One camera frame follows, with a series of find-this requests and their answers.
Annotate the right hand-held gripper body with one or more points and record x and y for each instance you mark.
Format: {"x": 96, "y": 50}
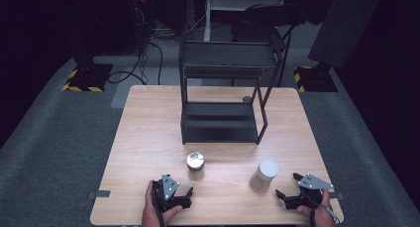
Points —
{"x": 312, "y": 184}

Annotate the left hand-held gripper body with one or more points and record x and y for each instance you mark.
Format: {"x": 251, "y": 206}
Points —
{"x": 170, "y": 187}

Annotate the glass jar with white lid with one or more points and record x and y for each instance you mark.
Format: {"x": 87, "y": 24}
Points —
{"x": 265, "y": 172}

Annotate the glass jar with silver lid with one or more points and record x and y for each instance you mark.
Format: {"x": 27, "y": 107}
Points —
{"x": 195, "y": 162}

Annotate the black metal shelf rack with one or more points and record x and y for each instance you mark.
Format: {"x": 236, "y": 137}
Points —
{"x": 219, "y": 124}

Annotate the person's right hand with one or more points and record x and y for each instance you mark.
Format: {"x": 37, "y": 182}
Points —
{"x": 322, "y": 215}

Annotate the person's left hand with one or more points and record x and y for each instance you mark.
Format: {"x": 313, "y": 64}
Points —
{"x": 150, "y": 215}

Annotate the grey tape strip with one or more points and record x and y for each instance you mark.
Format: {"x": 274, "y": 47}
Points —
{"x": 338, "y": 196}
{"x": 99, "y": 194}

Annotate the small round grey disc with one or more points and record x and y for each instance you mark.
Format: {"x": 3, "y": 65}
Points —
{"x": 247, "y": 99}

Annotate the striped black stand base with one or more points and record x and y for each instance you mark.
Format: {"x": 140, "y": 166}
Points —
{"x": 89, "y": 76}
{"x": 315, "y": 80}

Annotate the grey panel on stand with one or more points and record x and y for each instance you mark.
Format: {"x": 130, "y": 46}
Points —
{"x": 343, "y": 25}

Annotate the dark equipment rack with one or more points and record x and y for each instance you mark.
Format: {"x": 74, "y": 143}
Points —
{"x": 140, "y": 19}

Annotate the white metal stand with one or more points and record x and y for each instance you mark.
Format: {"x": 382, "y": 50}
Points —
{"x": 241, "y": 2}

